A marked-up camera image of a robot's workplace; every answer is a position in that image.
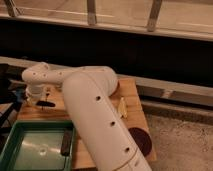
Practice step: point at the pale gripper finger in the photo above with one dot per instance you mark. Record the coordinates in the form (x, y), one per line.
(31, 101)

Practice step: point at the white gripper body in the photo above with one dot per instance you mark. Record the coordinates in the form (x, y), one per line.
(34, 91)

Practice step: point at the black dish brush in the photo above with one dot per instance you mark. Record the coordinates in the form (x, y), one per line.
(45, 104)

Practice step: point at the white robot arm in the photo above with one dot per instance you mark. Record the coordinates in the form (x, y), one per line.
(86, 91)

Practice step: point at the green plastic tray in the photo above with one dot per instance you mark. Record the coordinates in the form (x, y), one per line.
(36, 146)

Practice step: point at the dark sponge block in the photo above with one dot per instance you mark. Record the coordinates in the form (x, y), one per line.
(66, 143)

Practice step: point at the yellow banana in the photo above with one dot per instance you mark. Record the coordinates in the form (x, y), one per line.
(122, 108)

